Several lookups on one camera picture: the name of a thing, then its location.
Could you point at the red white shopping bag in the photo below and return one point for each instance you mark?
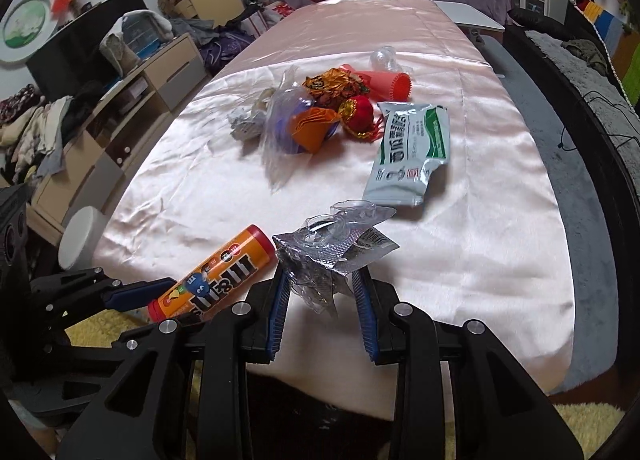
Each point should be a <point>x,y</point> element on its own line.
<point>275,12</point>

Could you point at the silver blister pack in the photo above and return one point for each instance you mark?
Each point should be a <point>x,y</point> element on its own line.
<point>322,257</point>

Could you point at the orange candy tube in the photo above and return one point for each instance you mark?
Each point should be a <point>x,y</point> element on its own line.
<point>210,283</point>

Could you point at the clear plastic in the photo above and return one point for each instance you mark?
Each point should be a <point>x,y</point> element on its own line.
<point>384,59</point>

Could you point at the wooden tv cabinet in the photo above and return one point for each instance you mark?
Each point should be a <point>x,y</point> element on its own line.
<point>109,148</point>

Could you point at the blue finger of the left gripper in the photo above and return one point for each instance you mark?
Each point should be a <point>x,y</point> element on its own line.
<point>136,295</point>

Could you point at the striped crochet blanket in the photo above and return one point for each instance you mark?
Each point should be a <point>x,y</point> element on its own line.
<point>622,45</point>

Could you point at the red round ornament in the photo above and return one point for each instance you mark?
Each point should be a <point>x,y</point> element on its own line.
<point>358,119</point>

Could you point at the purple bag on floor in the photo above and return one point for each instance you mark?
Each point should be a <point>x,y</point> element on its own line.
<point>218,52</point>

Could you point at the purple plastic lid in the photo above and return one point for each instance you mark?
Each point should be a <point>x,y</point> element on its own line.
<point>282,138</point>

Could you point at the grey sofa throw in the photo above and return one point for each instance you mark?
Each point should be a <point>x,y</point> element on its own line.
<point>599,94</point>

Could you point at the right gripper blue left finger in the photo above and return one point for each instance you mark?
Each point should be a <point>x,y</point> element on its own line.
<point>278,296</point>

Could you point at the white round trash can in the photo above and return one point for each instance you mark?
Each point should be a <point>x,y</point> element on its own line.
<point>80,238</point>

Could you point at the white paper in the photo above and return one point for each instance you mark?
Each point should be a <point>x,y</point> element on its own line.
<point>248,124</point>

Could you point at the yellow fluffy rug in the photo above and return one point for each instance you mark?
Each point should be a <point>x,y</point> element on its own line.
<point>591,423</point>

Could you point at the black television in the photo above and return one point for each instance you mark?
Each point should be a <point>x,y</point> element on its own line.
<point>72,59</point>

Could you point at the white folding side table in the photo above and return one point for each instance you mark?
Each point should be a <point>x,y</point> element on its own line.
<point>466,16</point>

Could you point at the green white medicine packet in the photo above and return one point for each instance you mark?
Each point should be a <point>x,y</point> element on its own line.
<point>415,143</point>

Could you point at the pile of clothes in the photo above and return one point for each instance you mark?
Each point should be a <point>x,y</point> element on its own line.
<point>32,135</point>

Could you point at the cardboard box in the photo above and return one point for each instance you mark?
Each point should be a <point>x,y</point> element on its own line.
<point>177,9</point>

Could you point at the red plastic cup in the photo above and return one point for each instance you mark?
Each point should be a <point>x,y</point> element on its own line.
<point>384,85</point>

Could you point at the clear zip plastic bag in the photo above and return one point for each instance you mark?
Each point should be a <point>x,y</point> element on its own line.
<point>282,156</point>

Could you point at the round lotus wall picture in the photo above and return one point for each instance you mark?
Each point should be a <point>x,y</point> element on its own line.
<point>25,29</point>

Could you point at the red orange wrapper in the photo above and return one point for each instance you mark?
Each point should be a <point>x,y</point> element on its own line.
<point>333,87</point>

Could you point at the black sofa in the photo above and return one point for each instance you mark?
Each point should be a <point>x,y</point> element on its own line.
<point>597,178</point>

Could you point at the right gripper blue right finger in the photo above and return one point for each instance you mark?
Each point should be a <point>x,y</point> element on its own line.
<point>361,283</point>

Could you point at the orange paper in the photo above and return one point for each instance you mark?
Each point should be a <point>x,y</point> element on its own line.
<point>309,128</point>

